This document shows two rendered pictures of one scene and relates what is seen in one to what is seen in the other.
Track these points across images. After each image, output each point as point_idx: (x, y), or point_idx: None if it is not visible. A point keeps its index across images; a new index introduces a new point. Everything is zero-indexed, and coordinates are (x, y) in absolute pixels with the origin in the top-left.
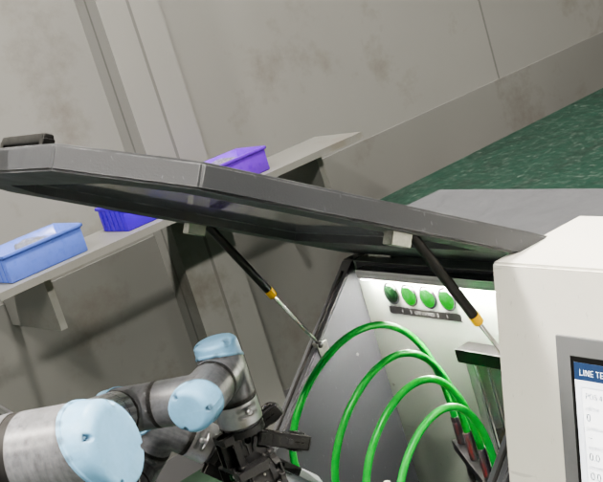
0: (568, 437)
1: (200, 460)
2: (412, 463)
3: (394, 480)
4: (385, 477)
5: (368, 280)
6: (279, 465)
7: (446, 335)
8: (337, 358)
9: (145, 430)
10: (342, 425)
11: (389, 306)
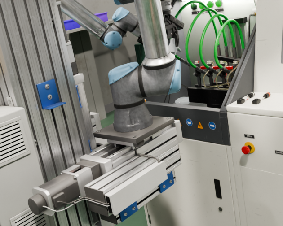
0: None
1: (139, 34)
2: (189, 76)
3: (183, 81)
4: (181, 79)
5: (184, 3)
6: (175, 28)
7: (215, 18)
8: None
9: (120, 18)
10: (190, 28)
11: (191, 12)
